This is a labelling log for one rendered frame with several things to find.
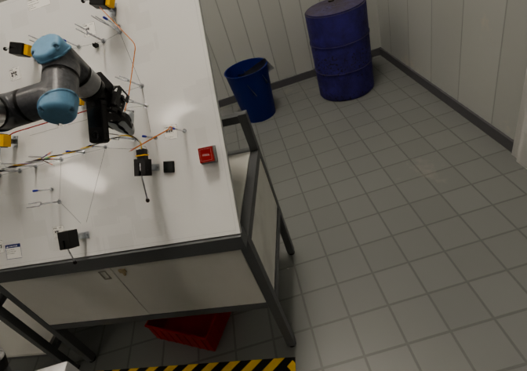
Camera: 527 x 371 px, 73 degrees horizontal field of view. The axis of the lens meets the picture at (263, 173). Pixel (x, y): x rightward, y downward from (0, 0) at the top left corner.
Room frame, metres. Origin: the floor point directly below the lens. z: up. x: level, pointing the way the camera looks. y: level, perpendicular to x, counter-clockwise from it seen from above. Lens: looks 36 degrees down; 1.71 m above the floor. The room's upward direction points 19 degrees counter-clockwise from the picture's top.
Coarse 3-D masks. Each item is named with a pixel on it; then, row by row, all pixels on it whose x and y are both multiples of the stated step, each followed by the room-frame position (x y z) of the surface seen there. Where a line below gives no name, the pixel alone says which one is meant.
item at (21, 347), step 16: (0, 304) 1.21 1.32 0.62; (0, 320) 1.51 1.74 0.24; (16, 320) 1.20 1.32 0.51; (32, 320) 1.42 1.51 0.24; (0, 336) 1.39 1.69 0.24; (16, 336) 1.35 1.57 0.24; (32, 336) 1.18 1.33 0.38; (48, 336) 1.27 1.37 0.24; (16, 352) 1.24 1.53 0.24; (32, 352) 1.21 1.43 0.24; (48, 352) 1.18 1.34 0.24
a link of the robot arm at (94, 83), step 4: (92, 72) 0.92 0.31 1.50; (92, 76) 0.91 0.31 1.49; (96, 76) 0.93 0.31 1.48; (88, 80) 0.97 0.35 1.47; (92, 80) 0.91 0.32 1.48; (96, 80) 0.92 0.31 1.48; (100, 80) 0.94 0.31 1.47; (84, 84) 0.96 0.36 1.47; (88, 84) 0.90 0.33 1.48; (92, 84) 0.90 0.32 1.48; (96, 84) 0.91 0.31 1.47; (100, 84) 0.93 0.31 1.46; (80, 88) 0.89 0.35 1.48; (84, 88) 0.89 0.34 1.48; (88, 88) 0.90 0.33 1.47; (92, 88) 0.90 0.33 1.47; (96, 88) 0.91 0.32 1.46; (80, 92) 0.90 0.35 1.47; (84, 92) 0.90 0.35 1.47; (88, 92) 0.90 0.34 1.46; (92, 92) 0.90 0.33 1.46; (96, 92) 0.92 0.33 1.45; (80, 96) 0.91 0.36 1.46; (84, 96) 0.90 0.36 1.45; (88, 96) 0.91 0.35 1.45
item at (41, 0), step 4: (28, 0) 1.63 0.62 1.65; (32, 0) 1.62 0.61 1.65; (36, 0) 1.62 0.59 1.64; (40, 0) 1.61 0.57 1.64; (44, 0) 1.60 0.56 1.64; (48, 0) 1.59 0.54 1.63; (28, 4) 1.62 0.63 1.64; (32, 4) 1.62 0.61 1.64; (36, 4) 1.61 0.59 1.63; (40, 4) 1.60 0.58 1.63; (44, 4) 1.59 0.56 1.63; (48, 4) 1.59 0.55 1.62; (28, 8) 1.62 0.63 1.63; (32, 8) 1.61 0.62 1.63; (36, 8) 1.60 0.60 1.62
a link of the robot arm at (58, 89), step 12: (48, 72) 0.82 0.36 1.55; (60, 72) 0.82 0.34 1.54; (72, 72) 0.84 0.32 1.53; (36, 84) 0.81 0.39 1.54; (48, 84) 0.79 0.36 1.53; (60, 84) 0.79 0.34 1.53; (72, 84) 0.81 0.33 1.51; (24, 96) 0.79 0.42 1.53; (36, 96) 0.78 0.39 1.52; (48, 96) 0.76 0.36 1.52; (60, 96) 0.77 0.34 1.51; (72, 96) 0.78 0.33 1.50; (24, 108) 0.78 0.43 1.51; (36, 108) 0.78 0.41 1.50; (48, 108) 0.75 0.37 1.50; (60, 108) 0.75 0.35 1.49; (72, 108) 0.76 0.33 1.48; (36, 120) 0.80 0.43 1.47; (48, 120) 0.77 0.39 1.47; (60, 120) 0.77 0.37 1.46; (72, 120) 0.77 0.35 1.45
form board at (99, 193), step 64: (64, 0) 1.57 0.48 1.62; (128, 0) 1.46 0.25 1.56; (192, 0) 1.36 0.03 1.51; (0, 64) 1.55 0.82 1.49; (128, 64) 1.34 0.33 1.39; (192, 64) 1.24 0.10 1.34; (64, 128) 1.32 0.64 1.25; (192, 128) 1.12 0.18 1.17; (0, 192) 1.29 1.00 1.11; (64, 192) 1.19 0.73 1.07; (128, 192) 1.09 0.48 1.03; (192, 192) 1.01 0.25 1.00; (0, 256) 1.16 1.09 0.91; (64, 256) 1.06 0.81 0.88
